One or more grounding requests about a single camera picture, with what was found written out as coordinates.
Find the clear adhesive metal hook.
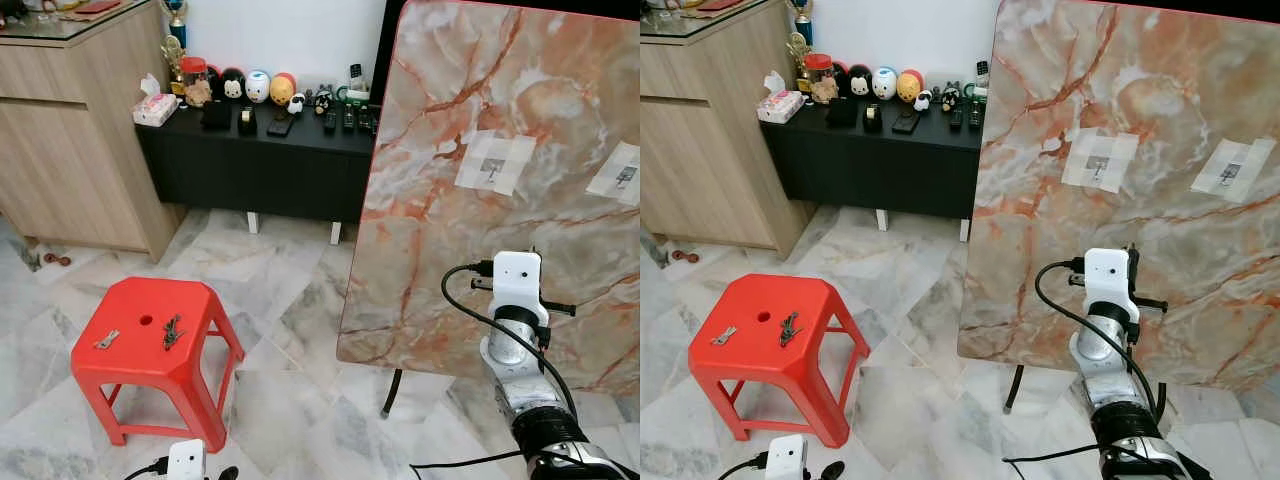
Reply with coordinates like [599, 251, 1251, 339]
[1060, 130, 1141, 193]
[1190, 137, 1276, 201]
[585, 140, 641, 206]
[455, 130, 538, 197]

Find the red plastic stool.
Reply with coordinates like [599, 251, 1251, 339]
[70, 277, 246, 451]
[688, 273, 869, 449]

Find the marble pattern folding table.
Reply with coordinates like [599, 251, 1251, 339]
[957, 0, 1280, 413]
[335, 0, 641, 418]

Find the light wooden cabinet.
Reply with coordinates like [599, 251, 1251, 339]
[0, 0, 186, 263]
[640, 0, 813, 251]

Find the black low console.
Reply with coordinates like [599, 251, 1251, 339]
[135, 100, 381, 246]
[758, 100, 986, 241]

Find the pink tissue pack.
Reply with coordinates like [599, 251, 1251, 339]
[756, 70, 804, 124]
[132, 74, 179, 128]

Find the small gold trophy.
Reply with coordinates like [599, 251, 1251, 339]
[787, 32, 809, 91]
[162, 35, 186, 96]

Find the red lidded snack jar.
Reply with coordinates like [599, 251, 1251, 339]
[805, 53, 837, 104]
[180, 56, 213, 107]

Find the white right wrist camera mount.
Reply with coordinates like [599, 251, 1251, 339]
[493, 250, 550, 328]
[1084, 247, 1138, 323]

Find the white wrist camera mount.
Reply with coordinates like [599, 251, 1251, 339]
[493, 250, 550, 328]
[765, 434, 809, 480]
[166, 438, 207, 480]
[1084, 247, 1138, 323]

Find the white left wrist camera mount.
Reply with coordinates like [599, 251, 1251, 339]
[166, 438, 207, 480]
[765, 434, 809, 480]

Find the thin black cable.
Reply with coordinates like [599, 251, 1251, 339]
[410, 450, 521, 471]
[1003, 445, 1111, 466]

